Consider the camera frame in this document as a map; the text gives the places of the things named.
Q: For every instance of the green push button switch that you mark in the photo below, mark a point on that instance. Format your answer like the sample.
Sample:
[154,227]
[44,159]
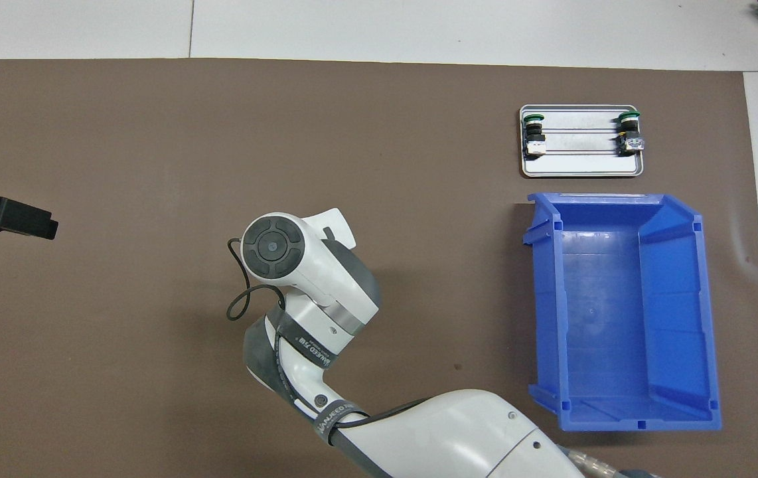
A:
[533,123]
[630,123]

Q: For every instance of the silver metal tray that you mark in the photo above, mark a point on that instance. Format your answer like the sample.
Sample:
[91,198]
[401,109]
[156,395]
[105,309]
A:
[578,162]

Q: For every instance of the blue plastic storage bin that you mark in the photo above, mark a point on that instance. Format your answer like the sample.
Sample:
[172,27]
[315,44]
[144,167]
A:
[618,332]

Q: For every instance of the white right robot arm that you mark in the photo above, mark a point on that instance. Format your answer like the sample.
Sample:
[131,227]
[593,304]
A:
[458,431]

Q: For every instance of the brown table mat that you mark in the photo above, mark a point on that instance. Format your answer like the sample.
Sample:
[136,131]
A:
[120,166]

